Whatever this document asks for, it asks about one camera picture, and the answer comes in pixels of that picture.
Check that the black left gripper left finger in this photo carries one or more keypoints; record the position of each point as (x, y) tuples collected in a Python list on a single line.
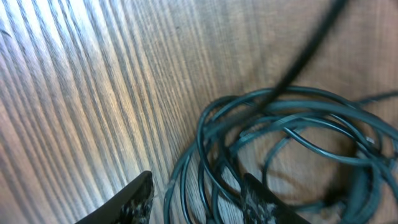
[(131, 205)]

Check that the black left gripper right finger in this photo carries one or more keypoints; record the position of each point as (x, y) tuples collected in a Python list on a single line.
[(261, 206)]

